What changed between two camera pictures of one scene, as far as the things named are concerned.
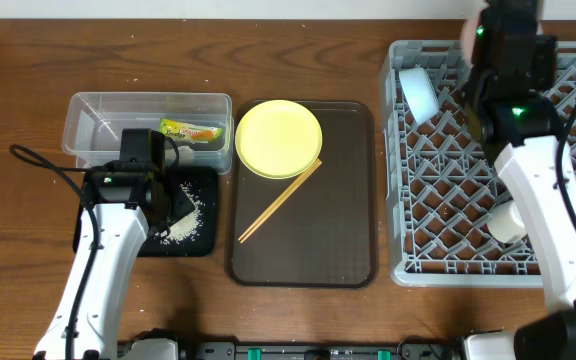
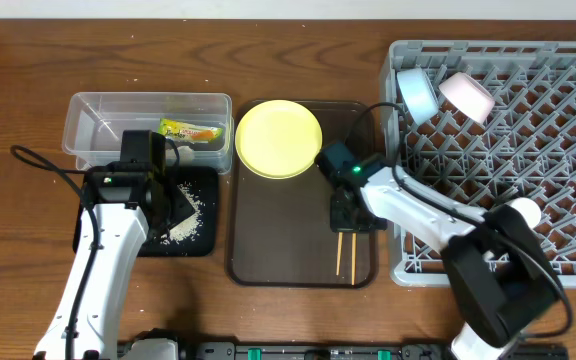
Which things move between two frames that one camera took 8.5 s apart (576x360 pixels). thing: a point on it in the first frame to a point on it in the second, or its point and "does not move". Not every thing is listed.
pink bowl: [468, 38] to [468, 95]
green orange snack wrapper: [188, 131] does not move
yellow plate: [278, 139] does not move
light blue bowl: [420, 93] does not move
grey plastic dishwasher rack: [442, 188] does not move
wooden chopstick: [280, 201] to [353, 265]
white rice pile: [187, 227] does not move
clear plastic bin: [200, 124] does not move
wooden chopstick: [278, 200] to [340, 241]
